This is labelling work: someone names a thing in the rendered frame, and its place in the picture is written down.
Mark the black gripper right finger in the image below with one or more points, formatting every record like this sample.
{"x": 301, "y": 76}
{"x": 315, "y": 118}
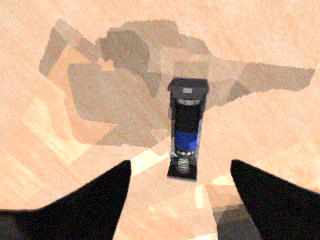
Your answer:
{"x": 279, "y": 209}

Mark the grey battery holder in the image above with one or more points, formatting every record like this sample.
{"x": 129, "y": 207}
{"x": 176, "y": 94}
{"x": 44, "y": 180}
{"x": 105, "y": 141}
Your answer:
{"x": 193, "y": 89}

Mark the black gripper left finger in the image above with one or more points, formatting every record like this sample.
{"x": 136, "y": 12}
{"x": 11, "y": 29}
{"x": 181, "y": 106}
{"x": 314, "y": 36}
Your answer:
{"x": 91, "y": 212}

